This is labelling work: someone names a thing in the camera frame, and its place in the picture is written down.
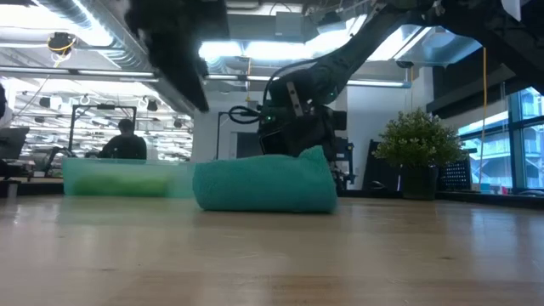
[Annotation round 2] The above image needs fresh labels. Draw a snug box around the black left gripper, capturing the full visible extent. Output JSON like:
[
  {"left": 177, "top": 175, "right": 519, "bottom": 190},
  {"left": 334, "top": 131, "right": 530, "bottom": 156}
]
[{"left": 125, "top": 0, "right": 229, "bottom": 114}]

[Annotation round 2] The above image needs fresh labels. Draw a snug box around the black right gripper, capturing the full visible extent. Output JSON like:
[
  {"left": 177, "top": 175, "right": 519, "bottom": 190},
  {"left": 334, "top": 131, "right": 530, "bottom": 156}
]
[{"left": 259, "top": 71, "right": 348, "bottom": 161}]

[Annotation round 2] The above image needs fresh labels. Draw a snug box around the teal microfiber towel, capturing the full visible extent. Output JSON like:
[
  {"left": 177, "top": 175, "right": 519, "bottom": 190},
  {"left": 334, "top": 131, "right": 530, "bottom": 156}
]
[{"left": 192, "top": 145, "right": 339, "bottom": 213}]

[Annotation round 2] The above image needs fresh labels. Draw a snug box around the lime green microfiber towel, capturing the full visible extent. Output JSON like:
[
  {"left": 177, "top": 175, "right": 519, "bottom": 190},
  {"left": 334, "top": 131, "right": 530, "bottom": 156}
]
[{"left": 72, "top": 173, "right": 171, "bottom": 198}]

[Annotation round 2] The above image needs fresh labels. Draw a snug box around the translucent teal plastic basket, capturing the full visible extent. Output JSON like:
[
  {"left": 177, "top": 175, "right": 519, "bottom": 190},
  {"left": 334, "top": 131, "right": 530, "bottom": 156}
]
[{"left": 62, "top": 157, "right": 197, "bottom": 199}]

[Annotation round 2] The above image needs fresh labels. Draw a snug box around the black shelf cart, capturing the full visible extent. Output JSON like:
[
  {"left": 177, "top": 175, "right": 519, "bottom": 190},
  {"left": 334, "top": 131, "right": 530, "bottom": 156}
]
[{"left": 333, "top": 135, "right": 356, "bottom": 190}]

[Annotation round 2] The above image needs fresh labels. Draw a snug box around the grey door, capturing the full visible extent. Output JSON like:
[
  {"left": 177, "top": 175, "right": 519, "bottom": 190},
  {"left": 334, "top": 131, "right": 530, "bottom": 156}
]
[{"left": 235, "top": 132, "right": 260, "bottom": 159}]

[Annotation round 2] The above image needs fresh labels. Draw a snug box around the black leaning board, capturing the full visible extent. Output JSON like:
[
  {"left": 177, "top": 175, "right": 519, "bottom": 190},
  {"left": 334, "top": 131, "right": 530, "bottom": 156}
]
[{"left": 363, "top": 139, "right": 400, "bottom": 188}]

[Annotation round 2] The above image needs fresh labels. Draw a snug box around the person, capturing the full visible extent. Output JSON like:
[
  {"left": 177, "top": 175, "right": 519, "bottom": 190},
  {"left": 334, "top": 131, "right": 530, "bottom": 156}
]
[{"left": 98, "top": 118, "right": 148, "bottom": 161}]

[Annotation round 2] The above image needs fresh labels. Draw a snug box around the potted green plant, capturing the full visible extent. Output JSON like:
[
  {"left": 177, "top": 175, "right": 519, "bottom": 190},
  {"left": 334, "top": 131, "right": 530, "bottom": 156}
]
[{"left": 373, "top": 109, "right": 465, "bottom": 201}]

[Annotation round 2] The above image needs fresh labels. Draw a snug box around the black perforated crate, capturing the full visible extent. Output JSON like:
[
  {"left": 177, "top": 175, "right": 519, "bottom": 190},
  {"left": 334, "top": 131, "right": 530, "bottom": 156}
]
[{"left": 437, "top": 159, "right": 473, "bottom": 192}]

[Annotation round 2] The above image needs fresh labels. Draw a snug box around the dark computer monitor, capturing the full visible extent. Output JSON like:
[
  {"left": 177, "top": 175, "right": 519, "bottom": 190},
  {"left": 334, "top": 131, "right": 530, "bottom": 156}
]
[{"left": 0, "top": 126, "right": 31, "bottom": 161}]

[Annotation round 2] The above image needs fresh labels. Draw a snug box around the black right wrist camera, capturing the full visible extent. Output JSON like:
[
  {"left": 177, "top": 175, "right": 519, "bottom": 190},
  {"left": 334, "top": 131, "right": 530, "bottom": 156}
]
[{"left": 258, "top": 121, "right": 294, "bottom": 157}]

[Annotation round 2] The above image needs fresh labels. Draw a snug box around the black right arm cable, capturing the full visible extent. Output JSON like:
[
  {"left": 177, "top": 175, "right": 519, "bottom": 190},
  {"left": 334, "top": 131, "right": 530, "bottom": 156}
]
[{"left": 228, "top": 105, "right": 264, "bottom": 125}]

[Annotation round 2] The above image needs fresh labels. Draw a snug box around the black gantry frame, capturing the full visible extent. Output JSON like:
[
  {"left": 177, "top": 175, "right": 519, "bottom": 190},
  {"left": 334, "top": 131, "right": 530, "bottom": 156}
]
[{"left": 67, "top": 104, "right": 138, "bottom": 161}]

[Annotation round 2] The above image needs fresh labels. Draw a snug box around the black ceiling dome camera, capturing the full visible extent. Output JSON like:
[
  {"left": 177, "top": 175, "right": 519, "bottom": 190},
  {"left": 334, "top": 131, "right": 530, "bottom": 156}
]
[{"left": 47, "top": 31, "right": 77, "bottom": 56}]

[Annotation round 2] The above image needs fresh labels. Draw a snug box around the black aluminium table frame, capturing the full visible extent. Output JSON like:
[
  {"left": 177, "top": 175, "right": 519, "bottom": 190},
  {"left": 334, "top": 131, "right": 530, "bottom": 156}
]
[{"left": 0, "top": 181, "right": 544, "bottom": 210}]

